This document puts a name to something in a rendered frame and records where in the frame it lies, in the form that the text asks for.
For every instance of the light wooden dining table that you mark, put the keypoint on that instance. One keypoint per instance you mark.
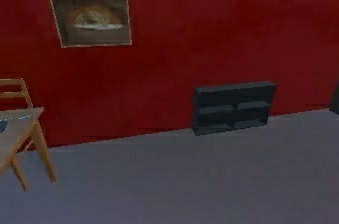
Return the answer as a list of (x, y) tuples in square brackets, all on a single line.
[(7, 146)]

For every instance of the dark grey low shelf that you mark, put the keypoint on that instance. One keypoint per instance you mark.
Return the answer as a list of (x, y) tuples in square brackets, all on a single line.
[(233, 107)]

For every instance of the light wooden chair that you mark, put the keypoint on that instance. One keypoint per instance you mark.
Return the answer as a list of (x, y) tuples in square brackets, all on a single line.
[(8, 94)]

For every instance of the framed brown wall picture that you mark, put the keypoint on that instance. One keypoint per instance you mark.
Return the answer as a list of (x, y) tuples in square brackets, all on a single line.
[(92, 21)]

